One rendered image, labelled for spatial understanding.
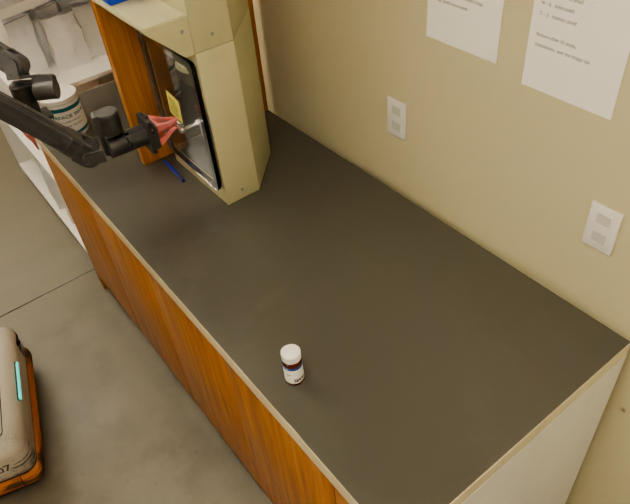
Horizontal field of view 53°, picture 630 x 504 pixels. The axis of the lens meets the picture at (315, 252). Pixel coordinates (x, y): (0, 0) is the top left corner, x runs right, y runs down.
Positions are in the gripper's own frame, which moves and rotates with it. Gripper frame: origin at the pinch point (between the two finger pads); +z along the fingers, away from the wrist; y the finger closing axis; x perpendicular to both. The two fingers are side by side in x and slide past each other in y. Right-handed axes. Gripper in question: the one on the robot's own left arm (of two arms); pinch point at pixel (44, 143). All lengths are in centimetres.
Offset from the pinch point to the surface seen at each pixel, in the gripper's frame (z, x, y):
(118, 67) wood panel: -18.5, -9.2, 25.9
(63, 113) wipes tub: 5.3, 23.7, 13.4
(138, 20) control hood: -42, -40, 24
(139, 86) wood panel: -10.7, -9.3, 30.3
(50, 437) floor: 110, -9, -42
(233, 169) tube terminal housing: 4, -46, 38
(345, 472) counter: 14, -133, 6
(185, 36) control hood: -37, -46, 32
